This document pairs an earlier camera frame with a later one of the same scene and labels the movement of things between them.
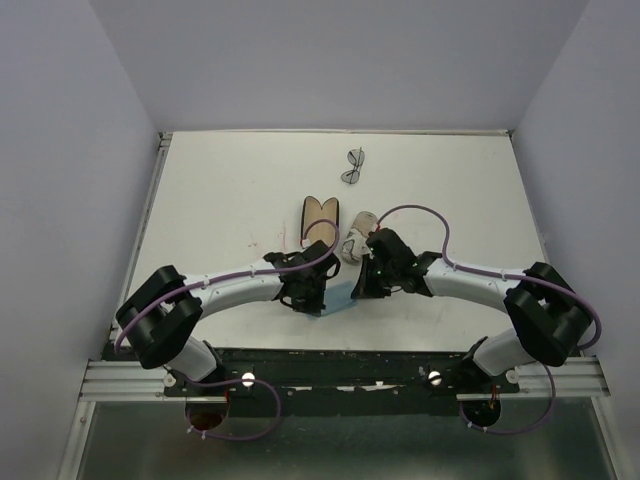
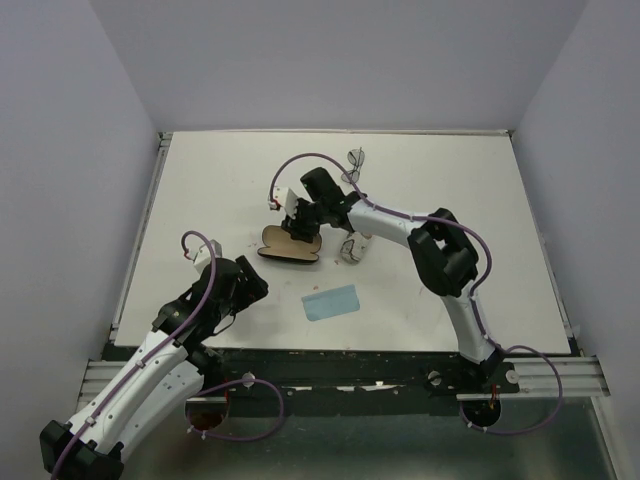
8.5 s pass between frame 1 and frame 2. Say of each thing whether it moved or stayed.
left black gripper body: moved
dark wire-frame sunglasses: stayed
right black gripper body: moved
